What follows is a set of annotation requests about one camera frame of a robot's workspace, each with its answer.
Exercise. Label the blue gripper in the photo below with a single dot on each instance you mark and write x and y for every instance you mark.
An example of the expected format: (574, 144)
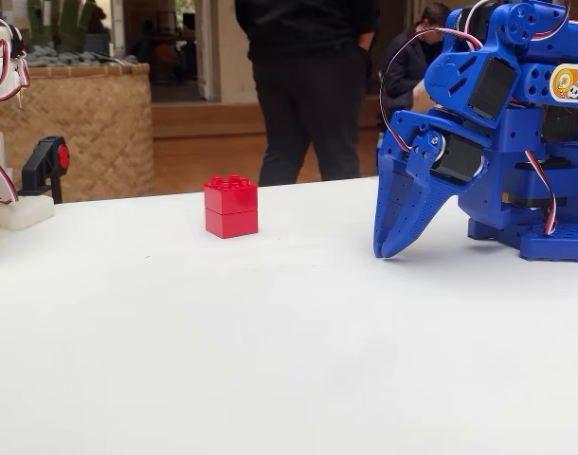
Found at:
(414, 182)

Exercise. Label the red toy brick block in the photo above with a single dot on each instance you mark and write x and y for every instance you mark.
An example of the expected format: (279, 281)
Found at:
(230, 211)

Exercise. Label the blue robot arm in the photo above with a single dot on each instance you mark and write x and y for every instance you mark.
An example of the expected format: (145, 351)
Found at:
(507, 189)

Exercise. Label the seated person in dark jacket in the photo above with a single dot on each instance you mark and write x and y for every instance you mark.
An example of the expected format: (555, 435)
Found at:
(410, 66)

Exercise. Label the standing person in black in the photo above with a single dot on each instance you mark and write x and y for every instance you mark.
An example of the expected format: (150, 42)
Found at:
(308, 95)

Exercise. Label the black clamp with red knob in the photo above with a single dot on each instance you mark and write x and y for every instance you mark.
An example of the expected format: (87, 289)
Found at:
(42, 163)

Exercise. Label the green cactus plants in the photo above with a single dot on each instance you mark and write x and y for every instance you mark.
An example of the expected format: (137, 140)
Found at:
(66, 21)

